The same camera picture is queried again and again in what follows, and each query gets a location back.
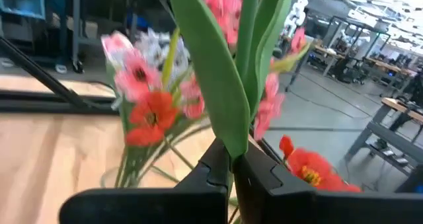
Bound wooden table gray legs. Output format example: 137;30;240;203
345;96;423;172

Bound red artificial flower bunch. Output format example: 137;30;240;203
125;91;363;194

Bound clear glass vase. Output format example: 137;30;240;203
100;144;199;189

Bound white robot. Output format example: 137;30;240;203
284;0;310;36

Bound white artificial flower bunch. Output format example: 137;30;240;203
135;27;191;83

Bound blue plastic bin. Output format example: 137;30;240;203
0;0;46;20

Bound black metal table frame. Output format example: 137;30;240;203
0;35;122;116

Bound pink artificial flower bunch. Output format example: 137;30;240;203
114;0;310;142

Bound dark red artificial tulip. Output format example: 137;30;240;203
167;0;296;161

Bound pink artificial tulip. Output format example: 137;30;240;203
100;31;135;69

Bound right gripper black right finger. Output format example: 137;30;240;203
233;141;423;224

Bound gray shelving rack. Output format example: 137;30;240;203
59;0;139;73

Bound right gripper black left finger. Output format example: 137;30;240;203
59;138;231;224

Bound black frame workstation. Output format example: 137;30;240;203
322;15;391;63

